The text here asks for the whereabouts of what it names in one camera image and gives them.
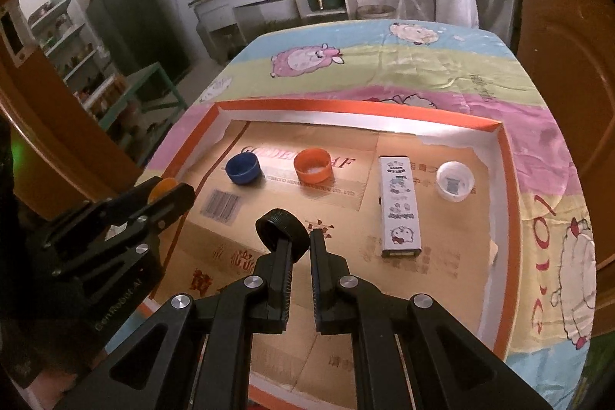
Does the black bottle cap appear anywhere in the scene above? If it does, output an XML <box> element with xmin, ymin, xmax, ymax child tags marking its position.
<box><xmin>255</xmin><ymin>208</ymin><xmax>308</xmax><ymax>264</ymax></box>

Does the orange bottle cap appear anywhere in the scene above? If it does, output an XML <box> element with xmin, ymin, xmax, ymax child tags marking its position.
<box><xmin>294</xmin><ymin>149</ymin><xmax>333</xmax><ymax>183</ymax></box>

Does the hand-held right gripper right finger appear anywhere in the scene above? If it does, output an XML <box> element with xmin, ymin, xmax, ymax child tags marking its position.
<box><xmin>309</xmin><ymin>230</ymin><xmax>553</xmax><ymax>410</ymax></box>

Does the yellow-orange bottle cap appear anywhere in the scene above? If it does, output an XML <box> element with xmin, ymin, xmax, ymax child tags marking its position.
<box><xmin>147</xmin><ymin>178</ymin><xmax>180</xmax><ymax>204</ymax></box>

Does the clear plastic bag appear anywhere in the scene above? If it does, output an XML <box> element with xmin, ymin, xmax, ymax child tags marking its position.
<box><xmin>396</xmin><ymin>0</ymin><xmax>433</xmax><ymax>22</ymax></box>

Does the panelled wooden door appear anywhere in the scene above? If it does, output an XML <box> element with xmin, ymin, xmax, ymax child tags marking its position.
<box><xmin>509</xmin><ymin>0</ymin><xmax>615</xmax><ymax>180</ymax></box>

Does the metal strike plate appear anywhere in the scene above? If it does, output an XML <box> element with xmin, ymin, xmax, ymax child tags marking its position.
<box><xmin>0</xmin><ymin>4</ymin><xmax>34</xmax><ymax>67</ymax></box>

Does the cartoon sheep printed blanket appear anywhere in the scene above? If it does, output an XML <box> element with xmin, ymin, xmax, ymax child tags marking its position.
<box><xmin>144</xmin><ymin>18</ymin><xmax>599</xmax><ymax>372</ymax></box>

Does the storage shelf rack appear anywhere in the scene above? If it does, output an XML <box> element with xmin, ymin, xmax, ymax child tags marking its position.
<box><xmin>26</xmin><ymin>0</ymin><xmax>121</xmax><ymax>123</ymax></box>

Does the wooden door frame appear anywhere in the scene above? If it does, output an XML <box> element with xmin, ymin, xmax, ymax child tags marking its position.
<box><xmin>0</xmin><ymin>0</ymin><xmax>145</xmax><ymax>209</ymax></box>

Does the blue bottle cap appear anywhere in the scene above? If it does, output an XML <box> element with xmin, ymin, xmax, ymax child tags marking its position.
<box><xmin>225</xmin><ymin>152</ymin><xmax>263</xmax><ymax>186</ymax></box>

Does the round basin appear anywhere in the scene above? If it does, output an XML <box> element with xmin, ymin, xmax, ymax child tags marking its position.
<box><xmin>356</xmin><ymin>5</ymin><xmax>399</xmax><ymax>21</ymax></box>

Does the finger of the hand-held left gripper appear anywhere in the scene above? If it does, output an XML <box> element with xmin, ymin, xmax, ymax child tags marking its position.
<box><xmin>52</xmin><ymin>182</ymin><xmax>196</xmax><ymax>277</ymax></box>
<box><xmin>41</xmin><ymin>178</ymin><xmax>155</xmax><ymax>248</ymax></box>

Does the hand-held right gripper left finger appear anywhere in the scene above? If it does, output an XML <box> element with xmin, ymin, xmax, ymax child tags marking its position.
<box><xmin>58</xmin><ymin>241</ymin><xmax>292</xmax><ymax>410</ymax></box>

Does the green metal frame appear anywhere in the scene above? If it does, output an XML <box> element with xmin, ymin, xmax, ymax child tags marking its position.
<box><xmin>103</xmin><ymin>61</ymin><xmax>189</xmax><ymax>137</ymax></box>

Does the white patterned small box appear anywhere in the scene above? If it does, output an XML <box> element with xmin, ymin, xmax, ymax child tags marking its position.
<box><xmin>379</xmin><ymin>155</ymin><xmax>424</xmax><ymax>259</ymax></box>

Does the shallow cardboard tray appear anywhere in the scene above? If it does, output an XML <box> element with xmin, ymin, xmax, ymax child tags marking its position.
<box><xmin>139</xmin><ymin>99</ymin><xmax>522</xmax><ymax>410</ymax></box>

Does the dark green cabinet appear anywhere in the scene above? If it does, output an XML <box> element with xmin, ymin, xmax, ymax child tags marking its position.
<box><xmin>86</xmin><ymin>0</ymin><xmax>193</xmax><ymax>89</ymax></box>

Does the white bottle cap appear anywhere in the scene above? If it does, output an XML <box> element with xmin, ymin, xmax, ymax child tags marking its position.
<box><xmin>436</xmin><ymin>161</ymin><xmax>475</xmax><ymax>203</ymax></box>

